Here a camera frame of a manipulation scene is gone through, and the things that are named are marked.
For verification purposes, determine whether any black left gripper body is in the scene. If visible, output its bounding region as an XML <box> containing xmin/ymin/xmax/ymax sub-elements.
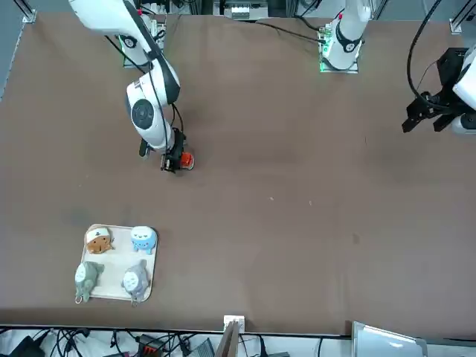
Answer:
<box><xmin>422</xmin><ymin>47</ymin><xmax>469</xmax><ymax>115</ymax></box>

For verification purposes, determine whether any blue round plush toy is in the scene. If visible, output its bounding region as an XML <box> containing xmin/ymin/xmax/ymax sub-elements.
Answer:
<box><xmin>129</xmin><ymin>225</ymin><xmax>158</xmax><ymax>256</ymax></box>

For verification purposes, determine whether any brown plush toy white hat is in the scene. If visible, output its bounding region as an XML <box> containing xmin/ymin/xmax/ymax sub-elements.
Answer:
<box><xmin>84</xmin><ymin>226</ymin><xmax>115</xmax><ymax>256</ymax></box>

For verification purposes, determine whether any grey-green plush toy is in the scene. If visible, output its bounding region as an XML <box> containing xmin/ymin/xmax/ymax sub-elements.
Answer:
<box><xmin>74</xmin><ymin>260</ymin><xmax>106</xmax><ymax>305</ymax></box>

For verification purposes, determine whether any black power adapter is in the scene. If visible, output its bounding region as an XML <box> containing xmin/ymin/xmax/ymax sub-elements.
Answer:
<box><xmin>7</xmin><ymin>334</ymin><xmax>42</xmax><ymax>357</ymax></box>

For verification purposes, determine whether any black orange power plug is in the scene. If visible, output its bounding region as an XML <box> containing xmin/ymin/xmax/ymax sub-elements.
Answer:
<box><xmin>136</xmin><ymin>333</ymin><xmax>161</xmax><ymax>357</ymax></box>

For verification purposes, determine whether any orange-and-blue toy bus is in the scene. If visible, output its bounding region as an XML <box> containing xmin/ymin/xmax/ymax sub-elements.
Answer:
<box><xmin>179</xmin><ymin>151</ymin><xmax>197</xmax><ymax>171</ymax></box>

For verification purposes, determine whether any grey power adapter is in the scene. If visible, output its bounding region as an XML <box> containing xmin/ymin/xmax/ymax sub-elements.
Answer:
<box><xmin>193</xmin><ymin>337</ymin><xmax>216</xmax><ymax>357</ymax></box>

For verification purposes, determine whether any beige plastic tray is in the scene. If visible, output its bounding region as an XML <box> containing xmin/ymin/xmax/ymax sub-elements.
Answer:
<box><xmin>80</xmin><ymin>222</ymin><xmax>159</xmax><ymax>301</ymax></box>

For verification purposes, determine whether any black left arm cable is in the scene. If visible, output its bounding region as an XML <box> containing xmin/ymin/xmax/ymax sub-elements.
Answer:
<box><xmin>405</xmin><ymin>0</ymin><xmax>446</xmax><ymax>100</ymax></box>

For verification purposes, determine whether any grey plush toy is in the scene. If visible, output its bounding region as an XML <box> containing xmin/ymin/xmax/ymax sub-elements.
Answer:
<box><xmin>120</xmin><ymin>259</ymin><xmax>152</xmax><ymax>306</ymax></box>

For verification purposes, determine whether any grey metal box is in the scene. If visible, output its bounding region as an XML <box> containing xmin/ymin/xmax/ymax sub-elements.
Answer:
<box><xmin>350</xmin><ymin>320</ymin><xmax>429</xmax><ymax>357</ymax></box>

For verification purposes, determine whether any aluminium camera post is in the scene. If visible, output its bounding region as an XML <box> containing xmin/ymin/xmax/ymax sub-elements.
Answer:
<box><xmin>214</xmin><ymin>314</ymin><xmax>247</xmax><ymax>357</ymax></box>

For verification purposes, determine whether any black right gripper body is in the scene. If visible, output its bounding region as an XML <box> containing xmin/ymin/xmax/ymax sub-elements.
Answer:
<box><xmin>166</xmin><ymin>127</ymin><xmax>187</xmax><ymax>155</ymax></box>

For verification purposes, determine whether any black base power cable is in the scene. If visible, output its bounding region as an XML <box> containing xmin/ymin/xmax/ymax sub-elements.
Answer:
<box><xmin>254</xmin><ymin>20</ymin><xmax>323</xmax><ymax>42</ymax></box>

